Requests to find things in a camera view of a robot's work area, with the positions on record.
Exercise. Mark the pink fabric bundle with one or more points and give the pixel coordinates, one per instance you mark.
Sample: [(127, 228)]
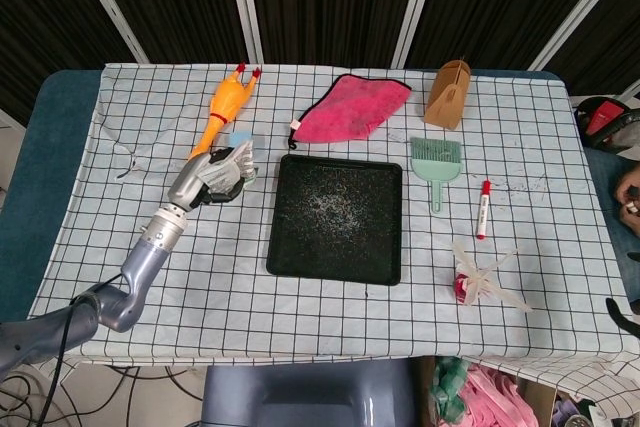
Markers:
[(492, 397)]

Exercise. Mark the yellow rubber chicken toy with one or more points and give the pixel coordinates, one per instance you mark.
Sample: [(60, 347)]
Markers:
[(227, 99)]

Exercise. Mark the green fabric bundle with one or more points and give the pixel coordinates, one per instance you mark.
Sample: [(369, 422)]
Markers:
[(450, 392)]

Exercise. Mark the light blue foam cube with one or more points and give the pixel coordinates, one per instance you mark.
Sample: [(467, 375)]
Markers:
[(242, 137)]

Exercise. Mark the white black checked tablecloth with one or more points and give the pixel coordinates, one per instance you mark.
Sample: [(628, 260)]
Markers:
[(225, 272)]

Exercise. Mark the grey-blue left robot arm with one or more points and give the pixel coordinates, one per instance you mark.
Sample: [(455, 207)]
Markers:
[(140, 267)]

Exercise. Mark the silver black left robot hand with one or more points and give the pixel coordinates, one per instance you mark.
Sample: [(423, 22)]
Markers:
[(185, 184)]

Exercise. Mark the brown cardboard box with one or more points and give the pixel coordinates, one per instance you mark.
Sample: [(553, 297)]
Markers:
[(542, 397)]

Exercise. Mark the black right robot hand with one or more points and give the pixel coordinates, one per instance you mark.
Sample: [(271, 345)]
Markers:
[(625, 319)]

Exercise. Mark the red item in clear wrapper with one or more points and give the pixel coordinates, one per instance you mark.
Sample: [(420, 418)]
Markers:
[(470, 287)]

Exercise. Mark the mint green dustpan brush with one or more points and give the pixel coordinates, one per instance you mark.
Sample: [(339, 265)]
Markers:
[(436, 164)]

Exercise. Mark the black square tray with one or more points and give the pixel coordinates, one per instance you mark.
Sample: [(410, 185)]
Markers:
[(335, 222)]

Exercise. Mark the brown paper takeaway box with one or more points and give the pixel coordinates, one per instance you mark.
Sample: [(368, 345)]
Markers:
[(447, 102)]

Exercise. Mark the pink cloth with black trim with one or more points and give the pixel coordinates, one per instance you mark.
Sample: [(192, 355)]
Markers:
[(345, 109)]

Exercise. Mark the red and white marker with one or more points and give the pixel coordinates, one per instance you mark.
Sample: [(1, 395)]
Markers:
[(483, 209)]

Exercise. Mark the red and black device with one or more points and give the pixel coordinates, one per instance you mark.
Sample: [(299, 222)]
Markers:
[(602, 117)]

